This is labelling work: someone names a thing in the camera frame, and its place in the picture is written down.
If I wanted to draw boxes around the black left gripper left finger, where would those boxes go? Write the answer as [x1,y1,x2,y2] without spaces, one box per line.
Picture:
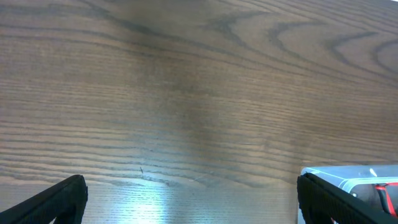
[1,175,88,224]

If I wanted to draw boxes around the clear plastic container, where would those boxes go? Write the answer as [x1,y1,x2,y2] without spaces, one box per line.
[301,164,397,214]

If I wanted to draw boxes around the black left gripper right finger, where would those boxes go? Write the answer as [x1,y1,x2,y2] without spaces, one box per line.
[297,173,397,224]

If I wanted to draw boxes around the red-handled pliers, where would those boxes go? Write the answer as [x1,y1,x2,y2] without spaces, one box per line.
[374,182,397,217]

